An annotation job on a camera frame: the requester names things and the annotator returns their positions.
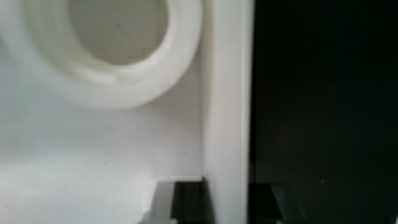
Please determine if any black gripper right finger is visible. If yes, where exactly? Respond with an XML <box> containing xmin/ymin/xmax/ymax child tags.
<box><xmin>250</xmin><ymin>183</ymin><xmax>301</xmax><ymax>224</ymax></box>

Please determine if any white square tabletop part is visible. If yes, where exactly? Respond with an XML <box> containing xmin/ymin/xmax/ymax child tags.
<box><xmin>0</xmin><ymin>0</ymin><xmax>255</xmax><ymax>224</ymax></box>

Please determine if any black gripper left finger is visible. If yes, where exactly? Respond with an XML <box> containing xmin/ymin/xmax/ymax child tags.
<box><xmin>155</xmin><ymin>180</ymin><xmax>214</xmax><ymax>224</ymax></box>

